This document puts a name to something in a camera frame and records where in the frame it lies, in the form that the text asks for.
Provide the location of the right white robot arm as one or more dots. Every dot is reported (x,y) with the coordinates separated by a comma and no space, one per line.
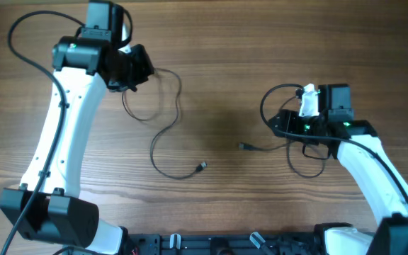
(326,117)

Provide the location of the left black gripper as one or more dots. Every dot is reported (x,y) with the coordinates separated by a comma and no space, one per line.
(145,69)

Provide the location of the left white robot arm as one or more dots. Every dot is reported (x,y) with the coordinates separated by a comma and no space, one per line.
(46,206)

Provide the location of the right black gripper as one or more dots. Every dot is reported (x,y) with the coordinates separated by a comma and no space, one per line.
(282,121)

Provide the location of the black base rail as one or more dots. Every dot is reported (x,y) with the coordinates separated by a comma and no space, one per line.
(293,243)

